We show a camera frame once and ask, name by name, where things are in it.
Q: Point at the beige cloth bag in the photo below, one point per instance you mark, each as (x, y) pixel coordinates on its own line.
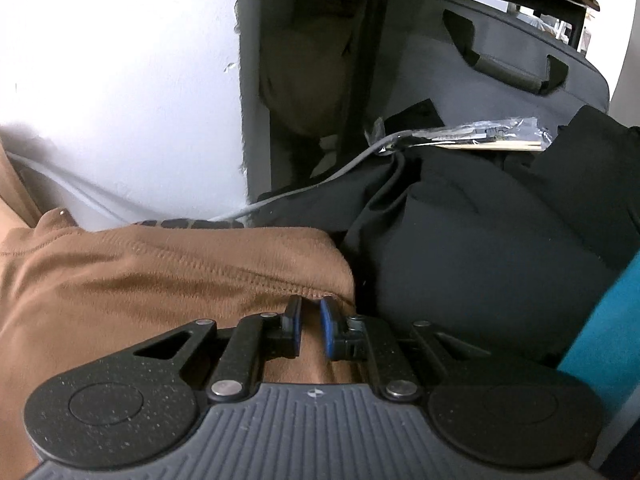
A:
(305, 75)

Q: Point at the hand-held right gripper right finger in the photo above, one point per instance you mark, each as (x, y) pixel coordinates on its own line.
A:
(327, 331)

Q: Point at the black crumpled garment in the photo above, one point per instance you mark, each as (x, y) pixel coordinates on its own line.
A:
(475, 250)

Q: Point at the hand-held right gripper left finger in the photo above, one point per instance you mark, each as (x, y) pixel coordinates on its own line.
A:
(296, 329)

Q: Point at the leopard print cloth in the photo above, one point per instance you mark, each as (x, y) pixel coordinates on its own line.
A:
(190, 223)

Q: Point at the brown printed t-shirt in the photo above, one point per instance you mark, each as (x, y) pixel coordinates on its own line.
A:
(150, 280)

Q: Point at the blue cartoon print blanket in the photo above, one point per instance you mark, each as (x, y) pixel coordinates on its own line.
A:
(605, 340)

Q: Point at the clear packet with chopsticks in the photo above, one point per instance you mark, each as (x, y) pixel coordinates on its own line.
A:
(475, 135)

